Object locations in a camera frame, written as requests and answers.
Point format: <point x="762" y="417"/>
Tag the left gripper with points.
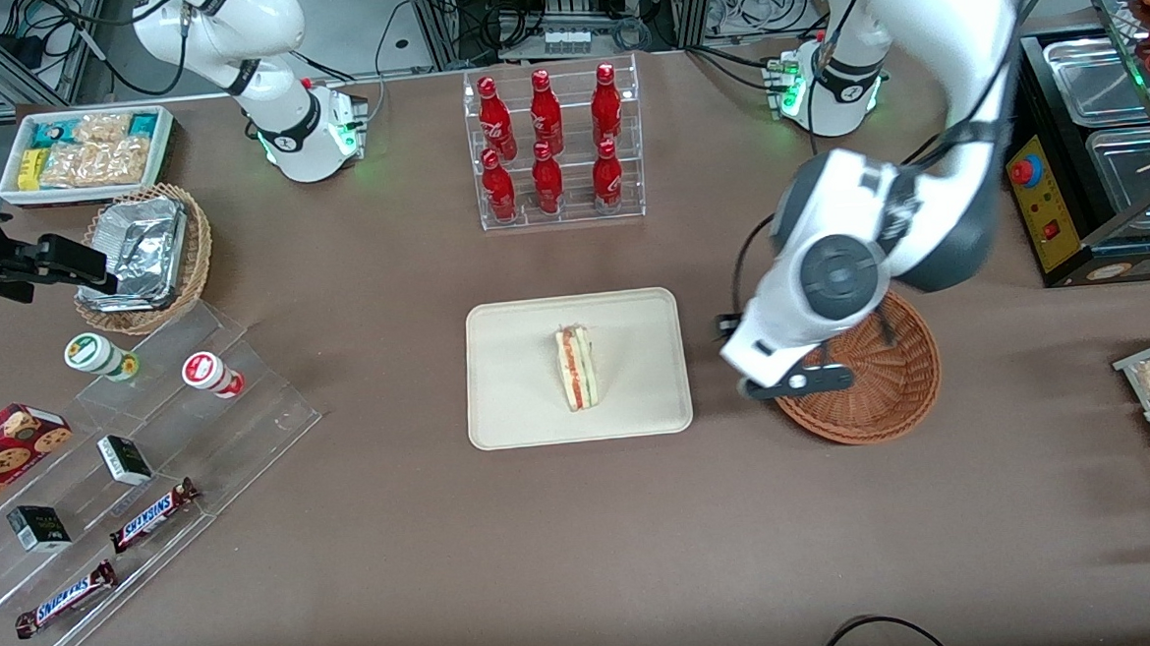
<point x="725" y="324"/>

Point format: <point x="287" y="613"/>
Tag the triangular sandwich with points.
<point x="577" y="367"/>

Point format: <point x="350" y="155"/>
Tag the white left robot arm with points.
<point x="953" y="27"/>

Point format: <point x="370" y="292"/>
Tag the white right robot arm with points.
<point x="280" y="132"/>

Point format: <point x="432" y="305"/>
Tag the light wicker basket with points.
<point x="199" y="244"/>

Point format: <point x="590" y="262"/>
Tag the round brown wicker basket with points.
<point x="893" y="385"/>

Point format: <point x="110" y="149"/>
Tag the cream plastic tray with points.
<point x="518" y="370"/>

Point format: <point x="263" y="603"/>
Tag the steel food tray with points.
<point x="1099" y="79"/>
<point x="1128" y="171"/>

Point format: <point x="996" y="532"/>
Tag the yellow snack packet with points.
<point x="31" y="169"/>

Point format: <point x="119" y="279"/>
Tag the green lid cup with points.
<point x="92" y="353"/>

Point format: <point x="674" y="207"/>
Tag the aluminium foil container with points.
<point x="143" y="252"/>

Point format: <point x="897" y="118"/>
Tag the white rectangular snack bin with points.
<point x="11" y="165"/>

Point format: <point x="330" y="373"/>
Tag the large clear cracker bag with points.
<point x="99" y="163"/>

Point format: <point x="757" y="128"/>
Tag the teal snack packet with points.
<point x="142" y="124"/>
<point x="48" y="132"/>

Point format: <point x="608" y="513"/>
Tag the small clear cracker bag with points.
<point x="102" y="127"/>

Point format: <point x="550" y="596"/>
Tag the clear acrylic bottle rack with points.
<point x="579" y="214"/>

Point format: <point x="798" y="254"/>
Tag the red plaid cookie box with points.
<point x="6" y="451"/>

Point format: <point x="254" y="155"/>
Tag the red cola bottle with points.
<point x="608" y="178"/>
<point x="606" y="105"/>
<point x="499" y="191"/>
<point x="546" y="113"/>
<point x="547" y="185"/>
<point x="496" y="120"/>

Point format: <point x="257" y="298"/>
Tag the red lid cup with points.
<point x="206" y="372"/>

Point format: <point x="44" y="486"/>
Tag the small black box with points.
<point x="40" y="528"/>
<point x="125" y="460"/>

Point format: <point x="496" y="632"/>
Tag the clear acrylic stepped shelf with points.
<point x="245" y="419"/>

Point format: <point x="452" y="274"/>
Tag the snickers chocolate bar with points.
<point x="152" y="515"/>
<point x="66" y="600"/>

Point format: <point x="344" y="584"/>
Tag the black food display case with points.
<point x="1046" y="210"/>

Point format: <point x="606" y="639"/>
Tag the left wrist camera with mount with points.
<point x="814" y="379"/>

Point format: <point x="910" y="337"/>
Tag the aluminium frame rack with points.
<point x="436" y="20"/>

